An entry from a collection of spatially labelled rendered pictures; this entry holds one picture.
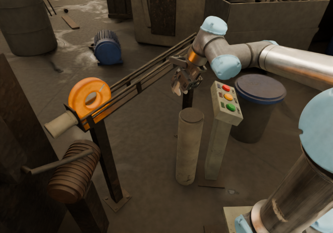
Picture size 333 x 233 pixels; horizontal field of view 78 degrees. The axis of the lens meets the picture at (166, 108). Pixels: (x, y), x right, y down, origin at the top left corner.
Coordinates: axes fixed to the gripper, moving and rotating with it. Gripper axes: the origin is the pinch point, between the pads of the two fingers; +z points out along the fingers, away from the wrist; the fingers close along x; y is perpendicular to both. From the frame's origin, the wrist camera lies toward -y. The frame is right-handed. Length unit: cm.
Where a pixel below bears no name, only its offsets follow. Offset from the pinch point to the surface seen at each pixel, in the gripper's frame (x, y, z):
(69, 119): -43.1, -0.2, 1.7
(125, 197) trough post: -23, 24, 63
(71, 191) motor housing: -49, 19, 15
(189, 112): 7.7, 8.6, 9.9
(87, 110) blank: -36.5, -2.4, 2.7
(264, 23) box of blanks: 149, -55, 14
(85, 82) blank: -35.6, -7.5, -6.6
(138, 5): 90, -184, 78
